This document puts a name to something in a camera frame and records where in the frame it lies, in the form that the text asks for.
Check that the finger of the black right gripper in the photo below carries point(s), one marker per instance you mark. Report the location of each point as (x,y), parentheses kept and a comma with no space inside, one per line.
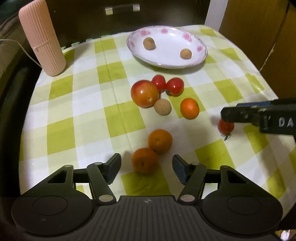
(241,114)
(250,104)

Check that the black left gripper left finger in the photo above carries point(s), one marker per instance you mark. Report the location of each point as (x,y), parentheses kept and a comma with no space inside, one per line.
(100,176)

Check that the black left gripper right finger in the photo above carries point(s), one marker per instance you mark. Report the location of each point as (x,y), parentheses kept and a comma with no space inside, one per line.
(192,176)

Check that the red cherry tomato with stem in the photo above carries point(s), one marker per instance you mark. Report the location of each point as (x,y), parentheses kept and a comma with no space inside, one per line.
(225,128)

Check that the small orange tangerine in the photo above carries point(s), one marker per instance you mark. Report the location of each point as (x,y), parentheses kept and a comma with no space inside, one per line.
(189,108)

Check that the brown longan fruit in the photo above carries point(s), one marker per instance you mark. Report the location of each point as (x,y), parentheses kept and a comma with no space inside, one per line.
(162,107)
(149,43)
(185,54)

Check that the large red tomato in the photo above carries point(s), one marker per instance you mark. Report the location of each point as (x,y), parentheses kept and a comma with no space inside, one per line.
(144,93)

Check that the green white checkered tablecloth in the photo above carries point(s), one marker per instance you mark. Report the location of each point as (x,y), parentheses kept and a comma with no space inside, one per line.
(86,114)

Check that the brown wooden door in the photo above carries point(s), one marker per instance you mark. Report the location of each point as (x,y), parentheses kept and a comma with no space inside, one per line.
(265,32)

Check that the white floral ceramic plate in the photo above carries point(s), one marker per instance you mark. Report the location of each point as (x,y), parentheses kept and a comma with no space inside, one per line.
(169,43)

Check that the grey sofa cushion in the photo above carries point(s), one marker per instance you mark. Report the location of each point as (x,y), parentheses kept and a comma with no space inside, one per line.
(11,52)

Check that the dark wooden cabinet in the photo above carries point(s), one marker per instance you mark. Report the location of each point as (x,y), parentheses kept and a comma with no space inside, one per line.
(78,21)

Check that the pink ribbed cylindrical container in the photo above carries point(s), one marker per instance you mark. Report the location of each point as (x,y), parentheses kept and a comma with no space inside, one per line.
(38,28)

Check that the silver drawer handle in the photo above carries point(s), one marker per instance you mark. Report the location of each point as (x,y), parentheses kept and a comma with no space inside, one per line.
(121,9)

